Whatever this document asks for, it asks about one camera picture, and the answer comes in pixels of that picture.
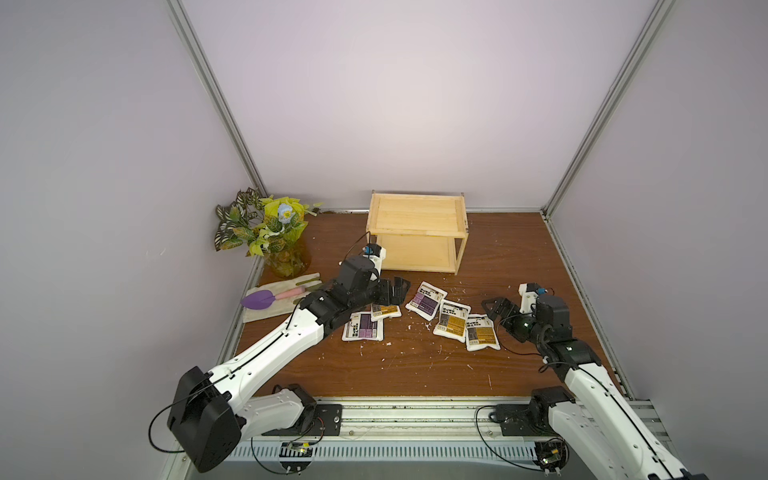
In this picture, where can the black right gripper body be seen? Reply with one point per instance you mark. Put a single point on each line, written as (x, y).
(509, 317)

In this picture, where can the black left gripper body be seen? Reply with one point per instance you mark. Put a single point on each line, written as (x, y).
(370, 294)

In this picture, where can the purple coffee bag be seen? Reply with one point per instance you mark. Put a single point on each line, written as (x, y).
(426, 301)
(362, 326)

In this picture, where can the yellow coffee bag small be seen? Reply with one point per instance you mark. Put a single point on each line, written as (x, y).
(382, 312)

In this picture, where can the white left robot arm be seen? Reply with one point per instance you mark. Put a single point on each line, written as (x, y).
(214, 410)

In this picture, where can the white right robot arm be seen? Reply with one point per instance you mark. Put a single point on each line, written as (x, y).
(587, 411)

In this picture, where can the purple coffee bag flat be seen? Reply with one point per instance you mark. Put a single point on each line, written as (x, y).
(362, 326)

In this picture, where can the light wooden two-tier shelf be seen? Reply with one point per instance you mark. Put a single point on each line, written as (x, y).
(420, 232)

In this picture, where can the green artificial plant in vase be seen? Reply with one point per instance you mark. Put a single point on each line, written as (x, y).
(267, 227)

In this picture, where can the right circuit board connector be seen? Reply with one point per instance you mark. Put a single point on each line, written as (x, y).
(552, 455)

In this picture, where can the circuit board connector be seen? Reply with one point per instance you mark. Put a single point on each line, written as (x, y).
(552, 455)
(296, 457)

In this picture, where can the left circuit board connector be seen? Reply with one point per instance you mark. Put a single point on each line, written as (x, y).
(296, 457)

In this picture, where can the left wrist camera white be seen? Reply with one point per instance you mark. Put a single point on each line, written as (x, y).
(376, 253)

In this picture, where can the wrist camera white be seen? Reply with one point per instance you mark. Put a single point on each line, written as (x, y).
(376, 253)
(529, 293)

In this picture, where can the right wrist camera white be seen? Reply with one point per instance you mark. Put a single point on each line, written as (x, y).
(529, 293)

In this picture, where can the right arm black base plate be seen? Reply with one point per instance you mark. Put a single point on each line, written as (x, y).
(522, 417)

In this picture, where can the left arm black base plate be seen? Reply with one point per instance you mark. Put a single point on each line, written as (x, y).
(315, 419)

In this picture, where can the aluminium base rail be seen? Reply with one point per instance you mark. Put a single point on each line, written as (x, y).
(399, 428)

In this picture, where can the aluminium frame corner post left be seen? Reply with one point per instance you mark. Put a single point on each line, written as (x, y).
(189, 38)

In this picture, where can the aluminium frame corner post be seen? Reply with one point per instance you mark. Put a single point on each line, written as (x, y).
(189, 38)
(639, 50)

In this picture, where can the aluminium frame corner post right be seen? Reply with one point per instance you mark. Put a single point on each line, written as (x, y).
(639, 50)

